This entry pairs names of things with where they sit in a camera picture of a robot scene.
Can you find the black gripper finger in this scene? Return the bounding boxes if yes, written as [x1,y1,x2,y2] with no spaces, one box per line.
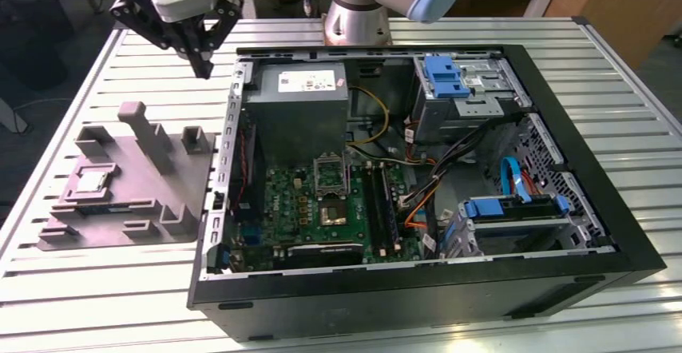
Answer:
[199,0,245,80]
[109,0,204,78]

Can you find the metal socket cover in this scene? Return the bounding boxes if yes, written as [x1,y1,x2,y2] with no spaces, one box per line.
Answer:
[311,151,352,198]

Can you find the silver CPU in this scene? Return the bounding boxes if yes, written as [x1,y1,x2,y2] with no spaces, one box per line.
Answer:
[73,171,111,192]

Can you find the CPU socket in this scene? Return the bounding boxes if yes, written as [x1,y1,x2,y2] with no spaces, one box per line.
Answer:
[316,195,352,228]

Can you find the grey power supply unit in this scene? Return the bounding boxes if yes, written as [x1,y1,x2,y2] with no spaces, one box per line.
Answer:
[241,61,352,170]

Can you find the grey parts rack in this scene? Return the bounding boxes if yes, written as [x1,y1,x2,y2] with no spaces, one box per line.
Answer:
[34,101,220,252]

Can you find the blue plastic disk carrier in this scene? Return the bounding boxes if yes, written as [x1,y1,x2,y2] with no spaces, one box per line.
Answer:
[424,55,471,99]

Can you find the RAM stick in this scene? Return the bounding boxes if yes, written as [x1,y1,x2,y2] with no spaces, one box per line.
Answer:
[73,204,135,216]

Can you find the green motherboard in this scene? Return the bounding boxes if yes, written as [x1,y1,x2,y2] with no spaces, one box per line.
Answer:
[220,145,427,272]

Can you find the silver metal drive cage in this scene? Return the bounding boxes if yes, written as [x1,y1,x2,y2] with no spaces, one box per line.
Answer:
[442,208,614,258]
[412,55,534,142]

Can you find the RAM slot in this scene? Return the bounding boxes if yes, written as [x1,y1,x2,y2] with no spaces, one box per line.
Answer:
[372,161,397,256]
[361,161,385,256]
[367,161,392,256]

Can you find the black graphics card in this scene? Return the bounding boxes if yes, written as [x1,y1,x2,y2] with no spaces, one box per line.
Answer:
[284,240,367,268]

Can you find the hard disk in blue carrier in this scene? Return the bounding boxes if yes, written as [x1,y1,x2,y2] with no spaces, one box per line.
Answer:
[462,193,572,223]

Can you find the wooden cabinet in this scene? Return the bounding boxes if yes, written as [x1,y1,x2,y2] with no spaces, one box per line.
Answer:
[546,0,682,70]

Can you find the black PC case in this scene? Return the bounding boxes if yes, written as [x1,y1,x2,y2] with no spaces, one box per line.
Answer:
[184,43,668,344]

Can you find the coloured fan wires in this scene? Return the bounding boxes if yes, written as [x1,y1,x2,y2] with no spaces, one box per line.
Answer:
[233,123,260,212]

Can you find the yellow wire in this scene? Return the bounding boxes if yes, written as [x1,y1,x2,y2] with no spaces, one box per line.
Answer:
[345,85,389,145]

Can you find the wire locking lever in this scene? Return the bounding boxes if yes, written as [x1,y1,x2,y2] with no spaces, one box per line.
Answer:
[345,148,361,198]

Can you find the white black wire bundle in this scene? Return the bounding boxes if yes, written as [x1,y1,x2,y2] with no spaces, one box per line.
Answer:
[343,143,436,166]

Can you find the black cable bundle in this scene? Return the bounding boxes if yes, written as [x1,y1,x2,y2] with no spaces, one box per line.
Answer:
[399,113,526,210]

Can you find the orange wire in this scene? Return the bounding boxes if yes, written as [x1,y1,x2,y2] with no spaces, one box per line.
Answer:
[401,203,431,231]

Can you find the light blue flat wire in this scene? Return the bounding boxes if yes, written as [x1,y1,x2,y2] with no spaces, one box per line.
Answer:
[499,156,534,204]

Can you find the red orange wires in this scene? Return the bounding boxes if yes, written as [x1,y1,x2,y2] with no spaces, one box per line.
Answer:
[519,169,547,198]

